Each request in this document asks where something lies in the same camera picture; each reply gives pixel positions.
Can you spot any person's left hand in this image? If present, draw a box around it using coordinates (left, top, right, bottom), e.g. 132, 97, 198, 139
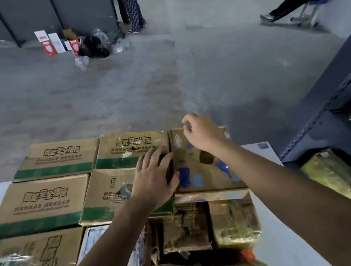
123, 144, 184, 213

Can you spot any person's right hand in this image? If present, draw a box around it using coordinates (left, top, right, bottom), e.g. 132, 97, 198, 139
180, 108, 230, 158

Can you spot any green striped box white scuff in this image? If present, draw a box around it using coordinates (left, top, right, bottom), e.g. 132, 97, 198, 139
91, 126, 173, 173

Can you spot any blue spotted cardboard box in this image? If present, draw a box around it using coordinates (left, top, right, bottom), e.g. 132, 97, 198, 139
165, 119, 250, 208

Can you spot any green striped box torn hole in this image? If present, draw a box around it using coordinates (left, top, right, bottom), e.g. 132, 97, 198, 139
72, 159, 178, 229

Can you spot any white-labelled small parcel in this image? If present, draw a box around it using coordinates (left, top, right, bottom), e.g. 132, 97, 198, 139
71, 219, 154, 266

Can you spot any yellow-green taped parcel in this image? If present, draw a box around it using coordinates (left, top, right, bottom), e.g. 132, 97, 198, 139
207, 191, 265, 252

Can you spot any green striped cardboard box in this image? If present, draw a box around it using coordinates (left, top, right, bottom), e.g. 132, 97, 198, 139
8, 135, 104, 184
0, 172, 97, 240

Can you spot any yellow parcel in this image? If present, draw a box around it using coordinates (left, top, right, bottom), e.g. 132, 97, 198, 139
299, 145, 351, 206

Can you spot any person's left forearm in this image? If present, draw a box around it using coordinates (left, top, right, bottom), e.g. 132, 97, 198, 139
27, 194, 169, 266

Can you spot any person's right forearm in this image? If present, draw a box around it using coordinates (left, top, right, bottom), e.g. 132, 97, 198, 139
215, 123, 351, 266

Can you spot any clear plastic bag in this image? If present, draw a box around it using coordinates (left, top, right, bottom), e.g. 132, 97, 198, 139
110, 38, 132, 54
74, 54, 91, 71
91, 26, 111, 46

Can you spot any dark blue metal shelf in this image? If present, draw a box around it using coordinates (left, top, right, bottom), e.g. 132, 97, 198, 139
261, 14, 351, 242

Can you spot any orange perforated plastic mat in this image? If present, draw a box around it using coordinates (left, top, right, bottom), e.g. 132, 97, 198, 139
242, 249, 256, 264

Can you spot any white table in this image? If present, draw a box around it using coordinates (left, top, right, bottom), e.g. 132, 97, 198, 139
0, 134, 335, 266

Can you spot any black rubbish bag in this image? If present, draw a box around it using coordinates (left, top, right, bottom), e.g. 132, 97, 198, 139
77, 33, 112, 61

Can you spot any small red white carton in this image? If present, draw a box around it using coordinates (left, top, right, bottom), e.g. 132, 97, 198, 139
68, 38, 82, 57

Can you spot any tall red white carton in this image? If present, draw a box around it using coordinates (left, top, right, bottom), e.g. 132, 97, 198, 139
34, 28, 59, 58

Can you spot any grey folding partition screen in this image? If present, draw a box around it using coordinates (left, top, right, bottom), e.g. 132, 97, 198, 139
0, 0, 120, 49

